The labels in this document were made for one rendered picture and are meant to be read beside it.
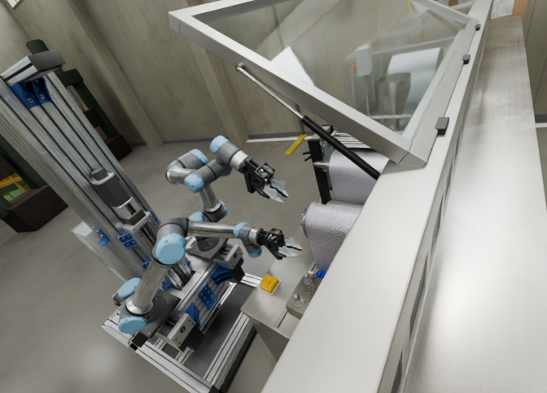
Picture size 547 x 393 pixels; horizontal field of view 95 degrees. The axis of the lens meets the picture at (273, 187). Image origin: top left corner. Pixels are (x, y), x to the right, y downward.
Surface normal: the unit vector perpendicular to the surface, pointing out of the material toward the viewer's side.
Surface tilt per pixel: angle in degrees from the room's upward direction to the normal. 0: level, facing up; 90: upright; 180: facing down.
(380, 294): 0
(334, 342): 0
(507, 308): 0
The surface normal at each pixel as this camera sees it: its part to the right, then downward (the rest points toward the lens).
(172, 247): 0.44, 0.30
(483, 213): -0.28, -0.80
